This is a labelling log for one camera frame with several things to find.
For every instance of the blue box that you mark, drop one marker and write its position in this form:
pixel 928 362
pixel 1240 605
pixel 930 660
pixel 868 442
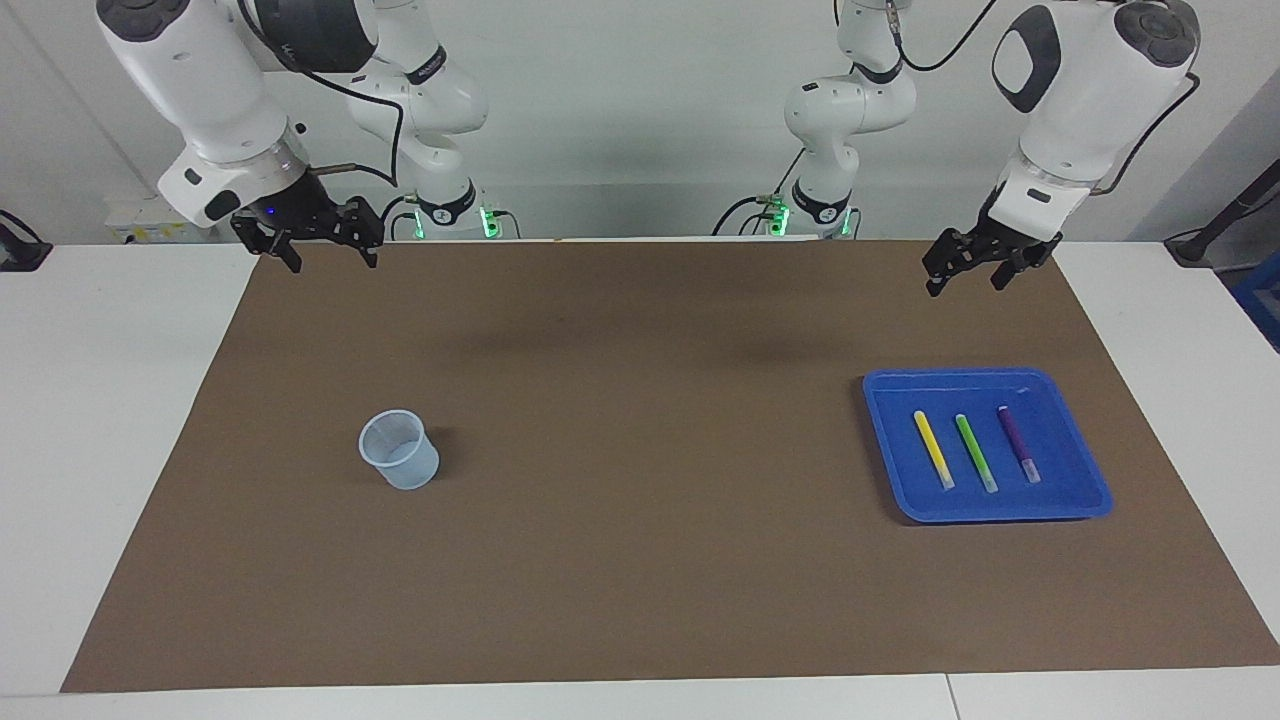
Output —
pixel 1262 305

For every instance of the green pen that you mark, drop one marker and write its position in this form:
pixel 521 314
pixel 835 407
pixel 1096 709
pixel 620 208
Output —
pixel 975 452

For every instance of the purple pen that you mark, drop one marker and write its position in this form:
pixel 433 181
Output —
pixel 1018 442

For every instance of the clear plastic cup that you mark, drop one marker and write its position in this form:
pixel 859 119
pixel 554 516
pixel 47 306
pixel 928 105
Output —
pixel 410 475

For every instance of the black table clamp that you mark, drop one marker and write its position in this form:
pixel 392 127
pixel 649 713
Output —
pixel 20 255

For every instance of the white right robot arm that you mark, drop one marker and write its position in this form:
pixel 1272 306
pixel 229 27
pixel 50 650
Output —
pixel 210 100

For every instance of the yellow pen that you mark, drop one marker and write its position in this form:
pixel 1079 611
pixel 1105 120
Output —
pixel 934 450

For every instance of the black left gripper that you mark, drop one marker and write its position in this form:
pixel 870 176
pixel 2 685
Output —
pixel 1010 245

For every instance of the white power strip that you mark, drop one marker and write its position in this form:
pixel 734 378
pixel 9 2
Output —
pixel 135 225

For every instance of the brown table mat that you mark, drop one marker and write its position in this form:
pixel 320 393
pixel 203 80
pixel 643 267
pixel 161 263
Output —
pixel 640 560

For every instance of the blue plastic tray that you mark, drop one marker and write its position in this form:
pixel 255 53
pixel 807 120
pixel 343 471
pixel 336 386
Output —
pixel 900 450

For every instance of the black stand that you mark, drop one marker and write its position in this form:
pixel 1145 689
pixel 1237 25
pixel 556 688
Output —
pixel 1215 225

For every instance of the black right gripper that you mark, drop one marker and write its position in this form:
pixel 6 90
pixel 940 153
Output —
pixel 295 210

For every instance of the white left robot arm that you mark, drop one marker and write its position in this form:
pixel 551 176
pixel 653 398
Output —
pixel 1080 100

